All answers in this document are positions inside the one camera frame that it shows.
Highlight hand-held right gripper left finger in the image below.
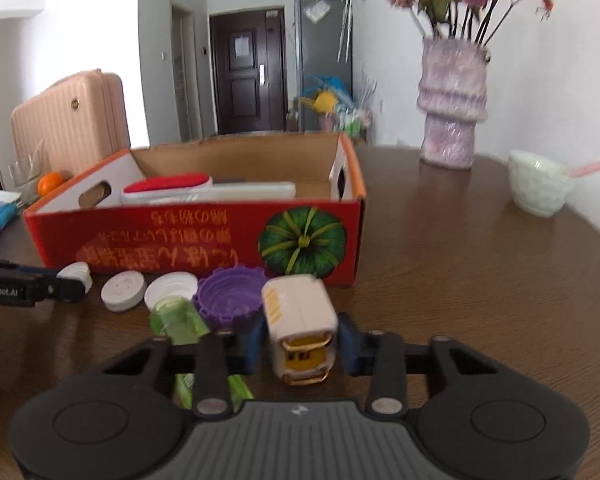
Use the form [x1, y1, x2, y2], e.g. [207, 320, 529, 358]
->
[100, 320, 268, 418]

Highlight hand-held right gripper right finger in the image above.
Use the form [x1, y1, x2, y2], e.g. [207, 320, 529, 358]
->
[337, 312, 501, 415]

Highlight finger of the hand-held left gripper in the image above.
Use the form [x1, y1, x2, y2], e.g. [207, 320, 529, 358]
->
[0, 256, 58, 278]
[32, 277, 85, 303]

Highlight white ridged cap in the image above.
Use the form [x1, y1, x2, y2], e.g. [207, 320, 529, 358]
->
[57, 262, 94, 296]

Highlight cream and yellow box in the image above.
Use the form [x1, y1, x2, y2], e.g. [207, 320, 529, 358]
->
[261, 275, 339, 387]

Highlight red cardboard box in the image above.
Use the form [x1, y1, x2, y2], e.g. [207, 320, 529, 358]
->
[22, 132, 368, 288]

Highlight white red case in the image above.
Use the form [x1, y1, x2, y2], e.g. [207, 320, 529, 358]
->
[121, 171, 297, 206]

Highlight purple ridged cap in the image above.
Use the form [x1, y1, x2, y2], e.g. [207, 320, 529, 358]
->
[191, 266, 269, 332]

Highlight white round disc with holes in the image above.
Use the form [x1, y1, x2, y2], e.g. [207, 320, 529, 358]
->
[101, 270, 147, 313]

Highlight green bottle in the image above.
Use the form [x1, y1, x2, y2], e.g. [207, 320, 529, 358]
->
[149, 296, 255, 411]

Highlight orange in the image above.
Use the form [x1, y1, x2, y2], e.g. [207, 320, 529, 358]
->
[36, 171, 65, 197]

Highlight clear drinking glass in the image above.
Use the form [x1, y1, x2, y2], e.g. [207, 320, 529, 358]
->
[7, 141, 48, 206]

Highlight white round lid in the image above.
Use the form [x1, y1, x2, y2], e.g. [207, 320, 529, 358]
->
[144, 271, 200, 311]

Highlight pink suitcase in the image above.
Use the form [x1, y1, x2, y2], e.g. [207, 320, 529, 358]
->
[10, 69, 131, 181]

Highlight pale green bowl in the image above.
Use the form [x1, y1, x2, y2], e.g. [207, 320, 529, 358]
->
[508, 150, 577, 218]

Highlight blue and yellow bags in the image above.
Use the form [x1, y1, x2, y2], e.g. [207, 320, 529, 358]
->
[300, 75, 353, 117]

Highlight white dried branches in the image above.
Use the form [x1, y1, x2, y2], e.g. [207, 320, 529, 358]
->
[357, 66, 382, 111]

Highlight purple textured vase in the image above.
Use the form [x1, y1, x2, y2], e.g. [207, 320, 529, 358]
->
[417, 37, 492, 170]

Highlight dark brown entrance door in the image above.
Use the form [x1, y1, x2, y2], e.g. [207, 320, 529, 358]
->
[209, 7, 287, 135]

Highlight grey refrigerator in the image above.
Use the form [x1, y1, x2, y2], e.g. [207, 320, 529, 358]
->
[294, 0, 353, 133]

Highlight pink spoon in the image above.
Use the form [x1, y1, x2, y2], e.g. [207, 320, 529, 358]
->
[567, 154, 600, 179]

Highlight clear folded umbrella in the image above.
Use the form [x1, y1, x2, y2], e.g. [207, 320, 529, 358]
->
[337, 0, 354, 63]

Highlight side door frame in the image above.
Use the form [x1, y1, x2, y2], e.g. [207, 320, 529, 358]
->
[171, 4, 204, 143]

